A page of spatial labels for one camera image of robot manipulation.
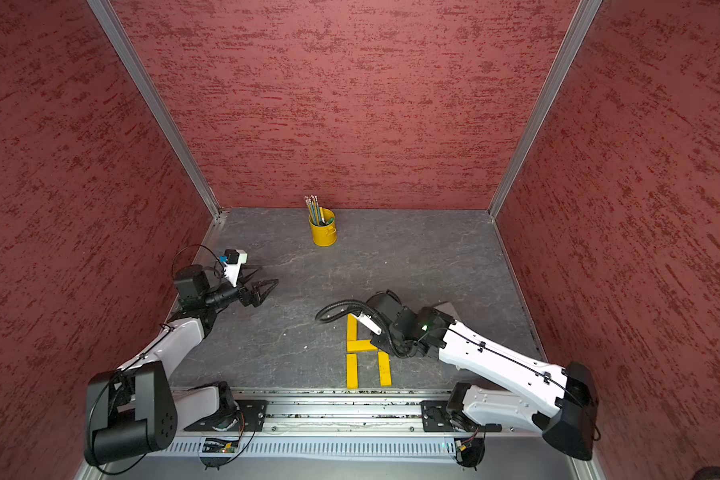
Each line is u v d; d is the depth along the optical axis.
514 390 0.43
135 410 0.41
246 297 0.74
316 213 1.03
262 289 0.76
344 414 0.76
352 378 0.79
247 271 0.83
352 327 0.89
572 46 0.76
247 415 0.74
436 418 0.74
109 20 0.72
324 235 1.06
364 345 0.86
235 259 0.73
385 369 0.81
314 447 0.77
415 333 0.52
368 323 0.59
